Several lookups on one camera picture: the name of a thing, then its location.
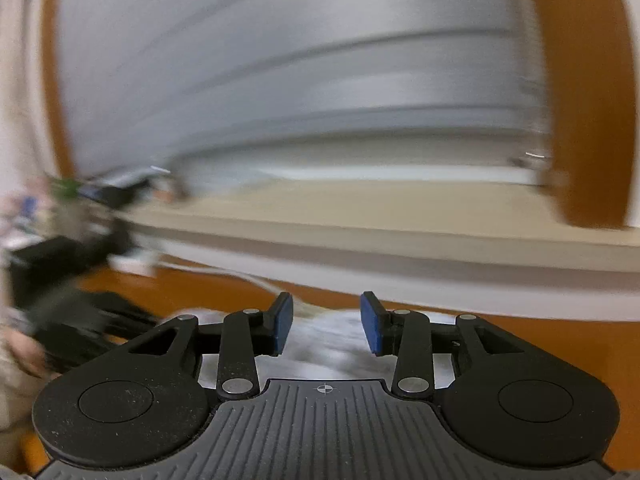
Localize black flat box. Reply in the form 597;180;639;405
80;169;153;211

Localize white power strip cable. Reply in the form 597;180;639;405
160;261;321;307

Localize grey window blind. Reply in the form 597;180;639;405
50;0;551;183

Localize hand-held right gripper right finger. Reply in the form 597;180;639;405
360;291;526;402

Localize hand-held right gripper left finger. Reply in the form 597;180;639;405
125;291;294;402

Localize person's beige clothing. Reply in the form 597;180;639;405
0;372;57;463

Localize wooden window frame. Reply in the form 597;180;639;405
40;0;638;231

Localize clear blind cord pulls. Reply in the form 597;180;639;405
509;149;552;172

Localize purple white plastic bag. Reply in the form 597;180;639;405
0;180;52;250

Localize beige window sill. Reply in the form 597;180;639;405
115;177;640;261

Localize white patterned garment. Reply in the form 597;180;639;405
172;305;458;382

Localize black electronic device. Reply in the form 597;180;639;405
7;236;85;312

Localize black power adapter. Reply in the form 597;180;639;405
95;205;137;261

